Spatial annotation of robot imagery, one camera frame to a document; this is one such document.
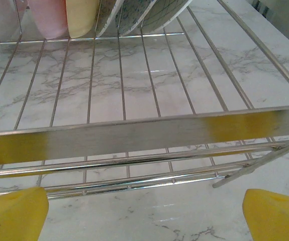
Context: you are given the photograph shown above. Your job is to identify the white plate with grid lines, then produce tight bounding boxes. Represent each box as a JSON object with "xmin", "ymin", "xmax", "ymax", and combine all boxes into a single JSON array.
[{"xmin": 141, "ymin": 0, "xmax": 193, "ymax": 33}]

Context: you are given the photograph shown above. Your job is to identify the yellow plate with bear print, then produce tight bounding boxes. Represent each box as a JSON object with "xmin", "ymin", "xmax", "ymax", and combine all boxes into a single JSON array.
[{"xmin": 66, "ymin": 0, "xmax": 100, "ymax": 39}]

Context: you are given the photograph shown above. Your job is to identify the white plate dark lettered rim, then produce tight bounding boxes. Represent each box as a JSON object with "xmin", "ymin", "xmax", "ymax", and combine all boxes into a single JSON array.
[{"xmin": 0, "ymin": 0, "xmax": 22, "ymax": 41}]

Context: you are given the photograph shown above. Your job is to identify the blue speckled white plate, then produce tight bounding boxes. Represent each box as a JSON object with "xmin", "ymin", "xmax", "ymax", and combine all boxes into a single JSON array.
[{"xmin": 116, "ymin": 0, "xmax": 160, "ymax": 36}]

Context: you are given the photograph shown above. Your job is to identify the metal wire dish rack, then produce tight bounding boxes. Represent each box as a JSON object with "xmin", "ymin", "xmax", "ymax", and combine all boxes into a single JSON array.
[{"xmin": 0, "ymin": 0, "xmax": 289, "ymax": 201}]

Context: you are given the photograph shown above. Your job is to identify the pink plate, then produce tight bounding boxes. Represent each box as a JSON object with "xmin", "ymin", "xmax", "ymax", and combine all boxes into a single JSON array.
[{"xmin": 28, "ymin": 0, "xmax": 69, "ymax": 40}]

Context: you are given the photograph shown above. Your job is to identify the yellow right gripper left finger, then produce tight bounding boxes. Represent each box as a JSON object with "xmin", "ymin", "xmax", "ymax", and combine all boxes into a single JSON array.
[{"xmin": 0, "ymin": 186, "xmax": 49, "ymax": 241}]

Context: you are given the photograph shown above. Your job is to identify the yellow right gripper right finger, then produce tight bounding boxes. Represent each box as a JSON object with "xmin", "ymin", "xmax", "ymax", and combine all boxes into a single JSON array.
[{"xmin": 242, "ymin": 188, "xmax": 289, "ymax": 241}]

